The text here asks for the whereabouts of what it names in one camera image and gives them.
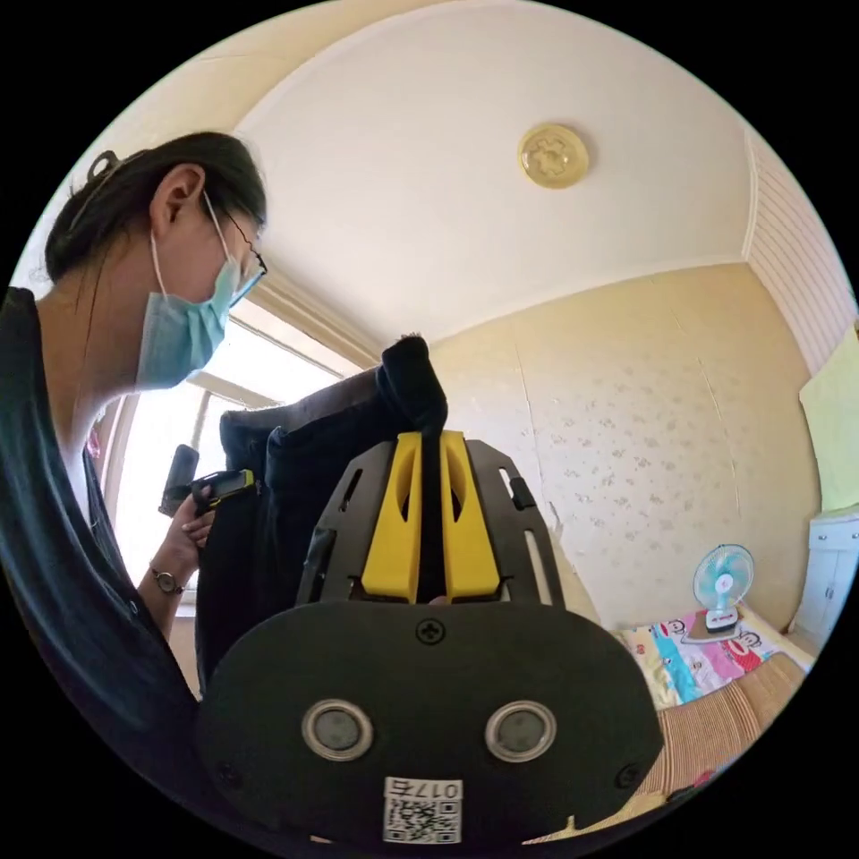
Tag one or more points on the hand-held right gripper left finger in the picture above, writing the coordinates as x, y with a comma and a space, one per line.
389, 537

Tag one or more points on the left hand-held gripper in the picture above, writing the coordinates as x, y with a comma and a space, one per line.
225, 488

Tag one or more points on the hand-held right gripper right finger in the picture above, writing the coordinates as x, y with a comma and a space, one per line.
470, 543

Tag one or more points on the black long pants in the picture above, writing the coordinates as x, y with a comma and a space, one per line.
268, 537

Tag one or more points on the person's left forearm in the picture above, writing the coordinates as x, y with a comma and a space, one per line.
164, 604

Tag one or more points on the person's left hand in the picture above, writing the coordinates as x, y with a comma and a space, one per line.
188, 537

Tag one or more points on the window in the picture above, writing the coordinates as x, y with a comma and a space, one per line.
168, 436

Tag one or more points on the person's body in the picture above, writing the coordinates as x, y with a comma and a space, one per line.
60, 483

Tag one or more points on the small blue table fan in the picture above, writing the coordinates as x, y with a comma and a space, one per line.
722, 582

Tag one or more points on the bed with printed sheet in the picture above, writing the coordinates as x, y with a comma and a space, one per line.
725, 711

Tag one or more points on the white cupboard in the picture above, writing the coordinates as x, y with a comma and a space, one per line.
829, 570

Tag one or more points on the light green curtain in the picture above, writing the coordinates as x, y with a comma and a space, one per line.
835, 429

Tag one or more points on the round yellow ceiling lamp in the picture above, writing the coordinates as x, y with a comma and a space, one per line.
553, 156

